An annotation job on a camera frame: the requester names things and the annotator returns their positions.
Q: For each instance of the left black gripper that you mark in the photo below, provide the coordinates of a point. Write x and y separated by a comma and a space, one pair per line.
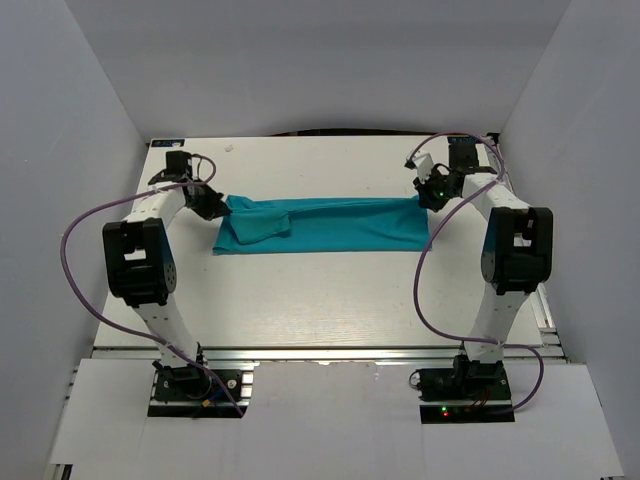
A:
214, 207

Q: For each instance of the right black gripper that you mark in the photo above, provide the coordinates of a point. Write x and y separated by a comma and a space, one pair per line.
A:
426, 199

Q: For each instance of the teal t-shirt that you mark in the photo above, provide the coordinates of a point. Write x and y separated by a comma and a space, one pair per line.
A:
317, 225

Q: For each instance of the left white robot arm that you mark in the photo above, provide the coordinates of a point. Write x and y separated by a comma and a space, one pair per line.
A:
140, 265

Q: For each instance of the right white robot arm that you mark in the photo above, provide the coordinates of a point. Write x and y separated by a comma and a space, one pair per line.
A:
516, 254

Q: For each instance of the blue label sticker right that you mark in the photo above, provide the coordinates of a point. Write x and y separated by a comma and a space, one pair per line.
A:
456, 139

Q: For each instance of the blue label sticker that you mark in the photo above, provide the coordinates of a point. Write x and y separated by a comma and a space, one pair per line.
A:
456, 139
167, 143

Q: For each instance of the blue label sticker left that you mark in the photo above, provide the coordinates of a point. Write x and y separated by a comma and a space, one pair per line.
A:
167, 143

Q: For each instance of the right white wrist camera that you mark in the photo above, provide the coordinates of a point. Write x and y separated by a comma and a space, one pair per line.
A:
422, 164

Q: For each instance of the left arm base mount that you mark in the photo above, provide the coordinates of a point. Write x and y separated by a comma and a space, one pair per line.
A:
189, 393

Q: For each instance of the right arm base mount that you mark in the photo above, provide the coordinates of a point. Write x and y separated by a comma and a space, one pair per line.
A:
467, 392

